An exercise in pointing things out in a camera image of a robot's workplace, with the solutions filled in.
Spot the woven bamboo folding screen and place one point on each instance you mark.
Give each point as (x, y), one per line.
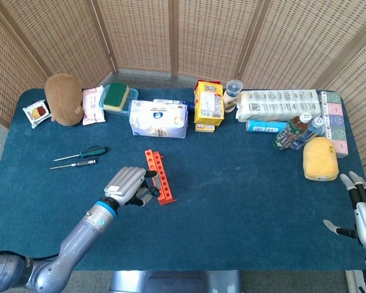
(213, 36)

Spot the clear blue plastic tray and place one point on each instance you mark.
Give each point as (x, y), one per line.
(132, 103)

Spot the green yellow sponge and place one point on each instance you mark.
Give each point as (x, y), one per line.
(116, 96)

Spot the small yellow biscuit box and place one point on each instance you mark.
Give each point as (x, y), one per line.
(205, 128)

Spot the large teal black screwdriver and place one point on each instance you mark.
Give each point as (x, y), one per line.
(94, 151)

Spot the brown plush toy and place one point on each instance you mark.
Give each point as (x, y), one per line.
(64, 97)

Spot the white paper roll pack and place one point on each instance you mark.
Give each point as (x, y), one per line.
(277, 105)

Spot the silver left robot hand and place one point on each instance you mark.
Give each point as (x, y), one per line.
(125, 184)

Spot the green tea bottle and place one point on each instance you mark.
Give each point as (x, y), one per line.
(289, 134)

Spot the white jar clear lid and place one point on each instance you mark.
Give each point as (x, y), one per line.
(231, 97)

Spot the blue felt table cover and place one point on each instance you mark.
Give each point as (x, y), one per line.
(231, 198)

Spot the white tissue pack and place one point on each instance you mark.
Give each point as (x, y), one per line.
(158, 119)

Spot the light blue can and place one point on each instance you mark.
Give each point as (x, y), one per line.
(262, 126)

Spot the white snack packet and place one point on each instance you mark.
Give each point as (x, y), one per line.
(36, 113)

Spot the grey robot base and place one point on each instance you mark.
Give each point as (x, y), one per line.
(170, 282)

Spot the yellow bread plush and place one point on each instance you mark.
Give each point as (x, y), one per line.
(320, 158)

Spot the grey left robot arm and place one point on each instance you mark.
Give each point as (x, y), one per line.
(79, 241)

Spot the large yellow biscuit box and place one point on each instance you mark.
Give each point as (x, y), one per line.
(209, 103)

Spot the blue label water bottle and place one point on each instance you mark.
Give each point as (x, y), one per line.
(311, 131)

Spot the pink wet wipes pack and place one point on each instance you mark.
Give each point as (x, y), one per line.
(93, 105)

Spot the orange plastic tube rack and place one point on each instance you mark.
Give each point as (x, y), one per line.
(170, 200)

